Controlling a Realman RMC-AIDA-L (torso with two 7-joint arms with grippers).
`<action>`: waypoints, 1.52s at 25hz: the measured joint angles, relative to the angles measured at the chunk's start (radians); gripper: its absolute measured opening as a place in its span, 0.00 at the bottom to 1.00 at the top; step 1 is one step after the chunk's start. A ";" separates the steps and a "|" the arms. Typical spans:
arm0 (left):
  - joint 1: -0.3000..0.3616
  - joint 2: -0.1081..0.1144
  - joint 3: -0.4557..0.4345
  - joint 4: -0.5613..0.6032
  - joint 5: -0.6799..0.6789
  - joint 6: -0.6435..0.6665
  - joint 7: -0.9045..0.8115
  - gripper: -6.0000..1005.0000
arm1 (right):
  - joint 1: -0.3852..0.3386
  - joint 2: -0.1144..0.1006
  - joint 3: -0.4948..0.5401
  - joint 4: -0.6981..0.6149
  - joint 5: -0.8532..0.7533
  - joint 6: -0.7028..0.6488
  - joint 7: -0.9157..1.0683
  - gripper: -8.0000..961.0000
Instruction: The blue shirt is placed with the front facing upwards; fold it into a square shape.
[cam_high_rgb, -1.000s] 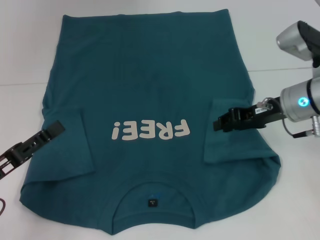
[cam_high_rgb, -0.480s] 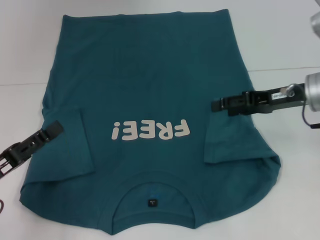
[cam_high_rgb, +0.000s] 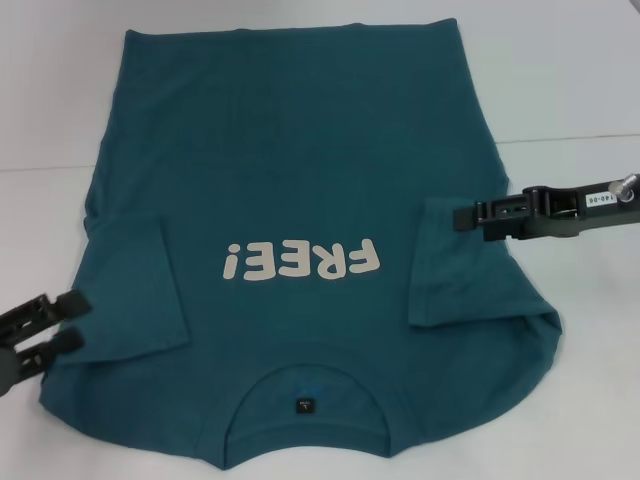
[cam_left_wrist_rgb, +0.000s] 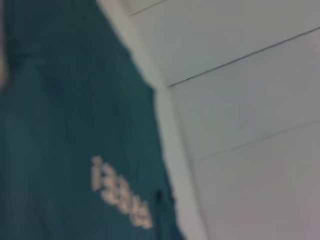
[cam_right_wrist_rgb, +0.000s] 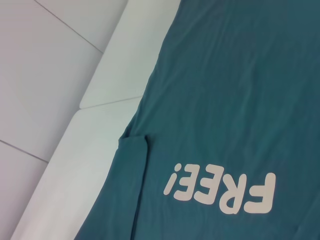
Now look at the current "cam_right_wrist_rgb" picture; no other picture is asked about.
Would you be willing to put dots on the teal FREE print t-shirt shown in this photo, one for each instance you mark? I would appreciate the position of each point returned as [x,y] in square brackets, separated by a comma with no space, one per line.
[225,100]

